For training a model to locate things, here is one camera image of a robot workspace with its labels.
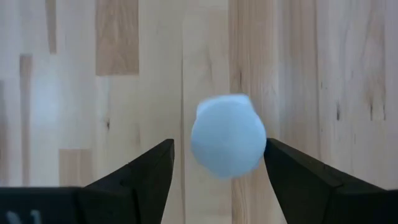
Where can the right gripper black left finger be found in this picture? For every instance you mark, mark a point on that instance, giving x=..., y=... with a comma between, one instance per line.
x=124, y=202

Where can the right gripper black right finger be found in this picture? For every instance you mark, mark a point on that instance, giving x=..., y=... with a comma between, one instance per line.
x=311, y=199

